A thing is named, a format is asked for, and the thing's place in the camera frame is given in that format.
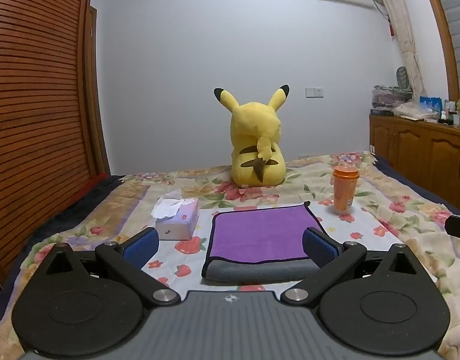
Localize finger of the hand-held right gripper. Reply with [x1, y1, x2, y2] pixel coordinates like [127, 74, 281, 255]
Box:
[445, 215, 460, 241]

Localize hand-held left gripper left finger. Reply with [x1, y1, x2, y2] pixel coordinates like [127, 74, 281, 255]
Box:
[38, 228, 180, 306]

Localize yellow plush toy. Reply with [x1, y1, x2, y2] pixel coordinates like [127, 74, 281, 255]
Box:
[214, 85, 291, 188]

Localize floral blanket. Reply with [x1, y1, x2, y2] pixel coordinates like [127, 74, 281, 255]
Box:
[0, 151, 460, 360]

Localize blue packet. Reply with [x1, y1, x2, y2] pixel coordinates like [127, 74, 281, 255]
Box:
[419, 95, 443, 114]

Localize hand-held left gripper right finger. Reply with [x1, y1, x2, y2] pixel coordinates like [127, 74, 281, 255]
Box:
[283, 227, 422, 305]

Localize wooden window frame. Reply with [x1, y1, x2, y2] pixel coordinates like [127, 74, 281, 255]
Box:
[417, 0, 460, 103]

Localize dark blue bed sheet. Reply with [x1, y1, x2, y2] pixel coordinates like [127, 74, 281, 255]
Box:
[0, 155, 460, 319]

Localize tissue box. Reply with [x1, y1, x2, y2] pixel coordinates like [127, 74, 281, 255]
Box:
[151, 191, 200, 241]

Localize beige curtain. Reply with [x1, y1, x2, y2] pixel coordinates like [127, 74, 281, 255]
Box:
[368, 0, 426, 103]

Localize beige cloth bag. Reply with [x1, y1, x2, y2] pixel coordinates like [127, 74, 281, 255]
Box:
[393, 103, 441, 121]

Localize wooden louvred wardrobe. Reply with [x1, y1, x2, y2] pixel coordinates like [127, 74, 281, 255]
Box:
[0, 0, 111, 298]

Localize clear storage box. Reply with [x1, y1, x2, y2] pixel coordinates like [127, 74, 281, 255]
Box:
[371, 84, 413, 110]

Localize orange plastic cup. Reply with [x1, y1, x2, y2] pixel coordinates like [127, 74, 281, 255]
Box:
[331, 165, 360, 215]

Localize purple and grey towel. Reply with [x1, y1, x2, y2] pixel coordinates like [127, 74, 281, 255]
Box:
[201, 201, 330, 284]

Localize wooden cabinet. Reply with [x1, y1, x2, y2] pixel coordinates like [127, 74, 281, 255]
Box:
[369, 114, 460, 211]

